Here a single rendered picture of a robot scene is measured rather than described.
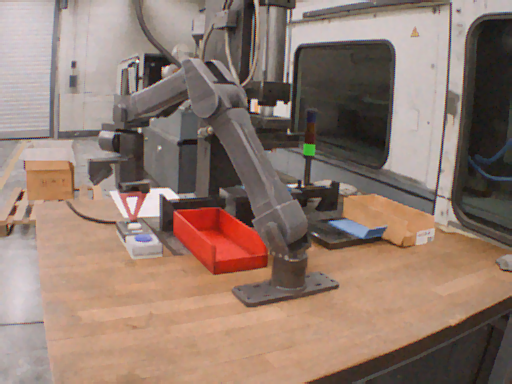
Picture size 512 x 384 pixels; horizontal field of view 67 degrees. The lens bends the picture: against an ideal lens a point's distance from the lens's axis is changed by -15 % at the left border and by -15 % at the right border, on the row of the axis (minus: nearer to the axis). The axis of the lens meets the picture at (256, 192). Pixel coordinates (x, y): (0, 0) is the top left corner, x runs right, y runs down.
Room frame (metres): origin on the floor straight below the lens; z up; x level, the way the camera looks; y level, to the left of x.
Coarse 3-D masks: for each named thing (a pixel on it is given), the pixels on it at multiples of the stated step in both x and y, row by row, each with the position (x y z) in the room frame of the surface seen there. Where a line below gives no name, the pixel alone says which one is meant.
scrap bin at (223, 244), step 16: (208, 208) 1.06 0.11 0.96; (176, 224) 1.00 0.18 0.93; (192, 224) 1.04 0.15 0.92; (208, 224) 1.06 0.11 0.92; (224, 224) 1.04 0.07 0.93; (240, 224) 0.96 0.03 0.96; (192, 240) 0.90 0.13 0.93; (208, 240) 0.83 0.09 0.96; (224, 240) 0.99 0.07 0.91; (240, 240) 0.96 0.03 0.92; (256, 240) 0.90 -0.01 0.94; (208, 256) 0.82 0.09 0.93; (224, 256) 0.89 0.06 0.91; (240, 256) 0.90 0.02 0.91; (256, 256) 0.85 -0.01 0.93; (224, 272) 0.81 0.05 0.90
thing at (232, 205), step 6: (228, 198) 1.13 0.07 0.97; (300, 198) 1.18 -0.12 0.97; (228, 204) 1.12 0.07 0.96; (234, 204) 1.09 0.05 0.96; (240, 204) 1.09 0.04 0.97; (246, 204) 1.10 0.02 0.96; (300, 204) 1.18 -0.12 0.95; (228, 210) 1.12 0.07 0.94; (234, 210) 1.09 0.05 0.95; (240, 210) 1.10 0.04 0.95; (246, 210) 1.10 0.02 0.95; (252, 210) 1.11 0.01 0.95; (234, 216) 1.09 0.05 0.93; (240, 216) 1.10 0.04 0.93; (246, 216) 1.10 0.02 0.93; (252, 216) 1.11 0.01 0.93; (246, 222) 1.10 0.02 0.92
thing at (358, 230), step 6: (330, 222) 1.12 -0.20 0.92; (336, 222) 1.12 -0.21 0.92; (342, 222) 1.13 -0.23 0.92; (348, 222) 1.13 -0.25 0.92; (354, 222) 1.13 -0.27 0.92; (342, 228) 1.07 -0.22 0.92; (348, 228) 1.08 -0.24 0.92; (354, 228) 1.08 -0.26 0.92; (360, 228) 1.08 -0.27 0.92; (366, 228) 1.08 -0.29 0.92; (372, 228) 1.00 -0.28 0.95; (378, 228) 1.01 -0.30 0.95; (384, 228) 1.03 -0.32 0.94; (354, 234) 1.03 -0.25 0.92; (360, 234) 1.03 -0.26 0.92; (366, 234) 1.00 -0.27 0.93; (372, 234) 1.02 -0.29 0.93; (378, 234) 1.03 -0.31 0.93
